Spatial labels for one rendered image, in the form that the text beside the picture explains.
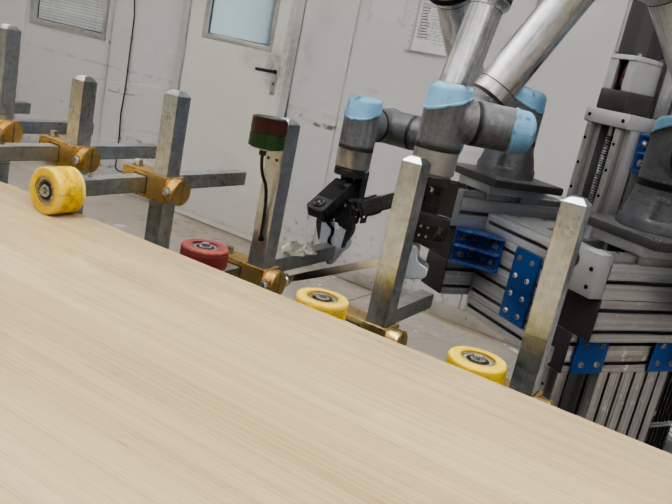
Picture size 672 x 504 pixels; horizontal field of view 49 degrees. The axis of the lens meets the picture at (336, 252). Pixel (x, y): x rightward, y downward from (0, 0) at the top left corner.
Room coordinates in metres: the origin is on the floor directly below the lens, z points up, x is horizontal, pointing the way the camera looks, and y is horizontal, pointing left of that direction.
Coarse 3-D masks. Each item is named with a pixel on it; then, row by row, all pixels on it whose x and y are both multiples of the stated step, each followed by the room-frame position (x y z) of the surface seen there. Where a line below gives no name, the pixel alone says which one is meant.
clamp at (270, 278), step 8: (232, 256) 1.28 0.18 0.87; (240, 256) 1.29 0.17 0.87; (248, 256) 1.30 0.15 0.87; (240, 264) 1.26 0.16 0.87; (248, 264) 1.25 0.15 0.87; (240, 272) 1.26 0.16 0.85; (248, 272) 1.25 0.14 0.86; (256, 272) 1.24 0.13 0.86; (264, 272) 1.24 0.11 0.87; (272, 272) 1.24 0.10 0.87; (280, 272) 1.25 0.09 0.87; (248, 280) 1.25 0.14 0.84; (256, 280) 1.24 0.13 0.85; (264, 280) 1.23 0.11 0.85; (272, 280) 1.23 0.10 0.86; (280, 280) 1.25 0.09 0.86; (264, 288) 1.23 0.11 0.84; (272, 288) 1.23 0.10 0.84; (280, 288) 1.25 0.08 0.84
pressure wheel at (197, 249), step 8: (184, 240) 1.20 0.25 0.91; (192, 240) 1.20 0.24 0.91; (200, 240) 1.21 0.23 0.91; (208, 240) 1.22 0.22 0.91; (184, 248) 1.16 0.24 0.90; (192, 248) 1.16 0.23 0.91; (200, 248) 1.18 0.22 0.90; (208, 248) 1.18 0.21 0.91; (216, 248) 1.19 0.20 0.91; (224, 248) 1.20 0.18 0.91; (192, 256) 1.15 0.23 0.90; (200, 256) 1.15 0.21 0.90; (208, 256) 1.15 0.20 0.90; (216, 256) 1.16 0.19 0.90; (224, 256) 1.17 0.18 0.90; (208, 264) 1.15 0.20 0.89; (216, 264) 1.16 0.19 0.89; (224, 264) 1.18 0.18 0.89
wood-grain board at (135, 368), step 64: (0, 192) 1.28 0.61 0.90; (0, 256) 0.96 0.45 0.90; (64, 256) 1.01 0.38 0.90; (128, 256) 1.07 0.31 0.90; (0, 320) 0.76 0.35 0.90; (64, 320) 0.79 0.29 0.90; (128, 320) 0.83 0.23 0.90; (192, 320) 0.87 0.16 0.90; (256, 320) 0.92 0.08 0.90; (320, 320) 0.97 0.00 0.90; (0, 384) 0.62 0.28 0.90; (64, 384) 0.65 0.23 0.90; (128, 384) 0.67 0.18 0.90; (192, 384) 0.70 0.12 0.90; (256, 384) 0.73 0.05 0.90; (320, 384) 0.76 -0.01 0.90; (384, 384) 0.80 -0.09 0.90; (448, 384) 0.84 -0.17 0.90; (0, 448) 0.52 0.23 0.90; (64, 448) 0.54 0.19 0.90; (128, 448) 0.56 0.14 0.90; (192, 448) 0.58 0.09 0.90; (256, 448) 0.60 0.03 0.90; (320, 448) 0.63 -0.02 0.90; (384, 448) 0.65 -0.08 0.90; (448, 448) 0.68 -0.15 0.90; (512, 448) 0.71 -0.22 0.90; (576, 448) 0.74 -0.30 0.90; (640, 448) 0.77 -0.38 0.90
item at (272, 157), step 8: (280, 120) 1.21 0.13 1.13; (280, 136) 1.21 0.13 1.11; (264, 152) 1.22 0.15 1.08; (272, 152) 1.25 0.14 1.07; (280, 152) 1.25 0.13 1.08; (272, 160) 1.25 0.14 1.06; (280, 160) 1.24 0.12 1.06; (264, 176) 1.23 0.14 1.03; (264, 184) 1.24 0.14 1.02; (264, 192) 1.24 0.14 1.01; (264, 200) 1.24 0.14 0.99; (264, 208) 1.24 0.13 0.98; (264, 216) 1.25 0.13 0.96
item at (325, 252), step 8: (312, 248) 1.49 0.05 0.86; (320, 248) 1.50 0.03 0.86; (328, 248) 1.52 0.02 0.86; (280, 256) 1.38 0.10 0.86; (288, 256) 1.39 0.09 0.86; (296, 256) 1.42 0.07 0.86; (304, 256) 1.44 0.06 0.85; (312, 256) 1.47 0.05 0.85; (320, 256) 1.50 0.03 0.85; (328, 256) 1.53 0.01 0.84; (232, 264) 1.27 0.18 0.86; (280, 264) 1.37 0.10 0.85; (288, 264) 1.40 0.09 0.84; (296, 264) 1.42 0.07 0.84; (304, 264) 1.45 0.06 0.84; (232, 272) 1.24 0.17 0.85
